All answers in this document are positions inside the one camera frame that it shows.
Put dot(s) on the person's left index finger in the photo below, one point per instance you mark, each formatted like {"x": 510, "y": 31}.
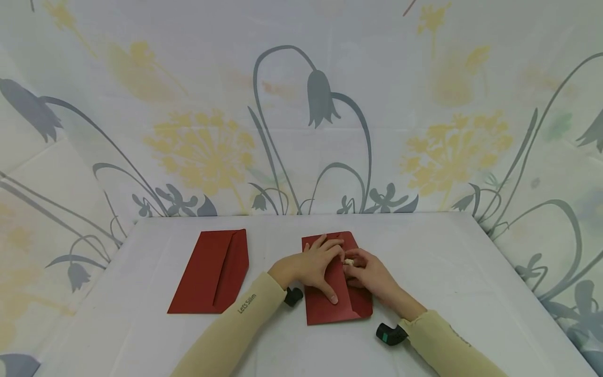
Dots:
{"x": 338, "y": 254}

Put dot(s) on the person's left thumb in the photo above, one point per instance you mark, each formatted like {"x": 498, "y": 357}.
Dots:
{"x": 328, "y": 294}

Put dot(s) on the person's left forearm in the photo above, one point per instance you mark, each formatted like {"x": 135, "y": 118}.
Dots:
{"x": 235, "y": 330}

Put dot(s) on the black wrist band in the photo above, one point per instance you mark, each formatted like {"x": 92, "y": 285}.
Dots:
{"x": 293, "y": 296}
{"x": 391, "y": 334}

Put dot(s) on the person's left middle finger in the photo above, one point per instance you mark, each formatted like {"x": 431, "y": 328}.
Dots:
{"x": 333, "y": 244}

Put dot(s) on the person's left hand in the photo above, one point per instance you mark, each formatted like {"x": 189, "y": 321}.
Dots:
{"x": 308, "y": 267}

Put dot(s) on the person's right forearm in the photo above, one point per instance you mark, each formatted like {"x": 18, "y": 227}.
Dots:
{"x": 438, "y": 340}

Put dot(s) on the person's right fingers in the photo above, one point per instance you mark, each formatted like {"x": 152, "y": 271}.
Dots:
{"x": 354, "y": 269}

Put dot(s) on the person's left ring finger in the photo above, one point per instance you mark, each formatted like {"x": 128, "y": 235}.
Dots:
{"x": 319, "y": 242}

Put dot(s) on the person's right hand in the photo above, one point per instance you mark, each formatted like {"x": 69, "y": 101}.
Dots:
{"x": 372, "y": 275}

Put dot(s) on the red paper envelope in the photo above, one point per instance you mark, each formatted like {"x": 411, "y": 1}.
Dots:
{"x": 330, "y": 314}
{"x": 209, "y": 272}

